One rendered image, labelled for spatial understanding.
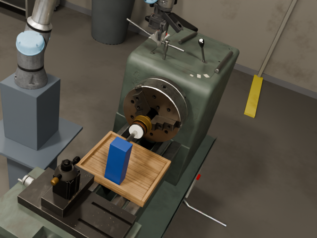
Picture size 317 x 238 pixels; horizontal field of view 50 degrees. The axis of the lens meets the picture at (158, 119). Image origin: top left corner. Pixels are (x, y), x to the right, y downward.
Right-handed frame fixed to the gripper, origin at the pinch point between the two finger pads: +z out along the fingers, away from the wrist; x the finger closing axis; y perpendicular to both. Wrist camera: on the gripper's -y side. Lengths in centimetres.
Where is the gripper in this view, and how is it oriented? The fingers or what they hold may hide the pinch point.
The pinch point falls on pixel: (160, 45)
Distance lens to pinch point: 175.9
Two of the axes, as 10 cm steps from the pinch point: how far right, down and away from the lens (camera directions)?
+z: -2.1, 7.6, 6.2
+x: -4.2, 5.0, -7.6
